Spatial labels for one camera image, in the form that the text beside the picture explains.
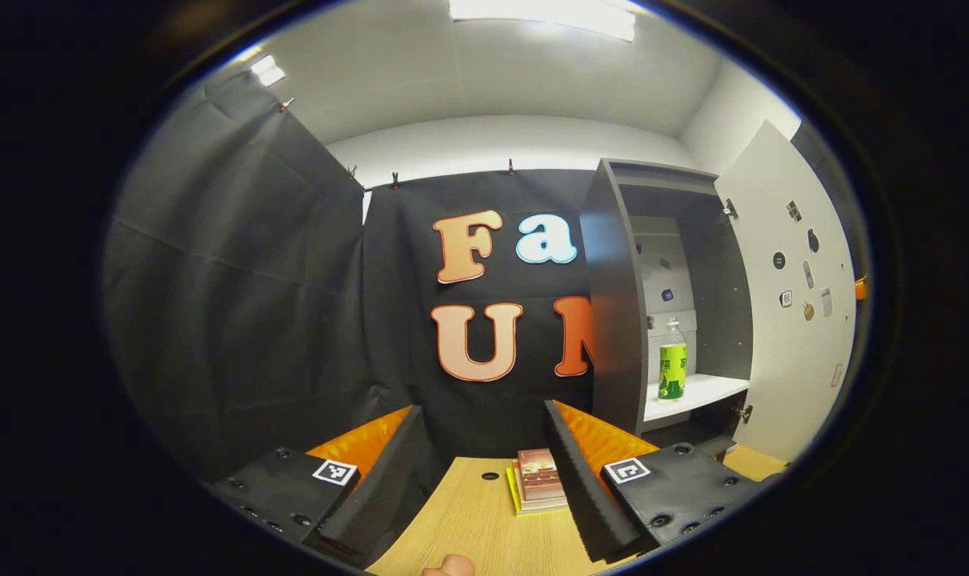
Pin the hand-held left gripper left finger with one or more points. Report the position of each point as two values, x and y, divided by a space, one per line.
388 488

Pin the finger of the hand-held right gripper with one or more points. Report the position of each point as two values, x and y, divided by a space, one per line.
860 288

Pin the green label bottle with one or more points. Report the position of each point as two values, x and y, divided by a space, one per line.
672 368

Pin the red picture book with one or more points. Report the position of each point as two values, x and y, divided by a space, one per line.
538 476

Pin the white cabinet shelf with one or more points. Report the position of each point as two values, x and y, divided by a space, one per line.
692 392

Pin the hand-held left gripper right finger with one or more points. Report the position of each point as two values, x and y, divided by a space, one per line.
576 480

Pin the black backdrop cloth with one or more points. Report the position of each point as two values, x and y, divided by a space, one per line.
252 320

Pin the beige cabinet door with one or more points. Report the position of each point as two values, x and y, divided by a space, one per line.
788 360

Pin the ceiling light panel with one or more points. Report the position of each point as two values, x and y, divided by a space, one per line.
540 16

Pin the grey cabinet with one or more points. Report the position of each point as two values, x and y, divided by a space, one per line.
612 320

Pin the ceiling strip light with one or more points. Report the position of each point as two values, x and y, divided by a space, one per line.
268 70

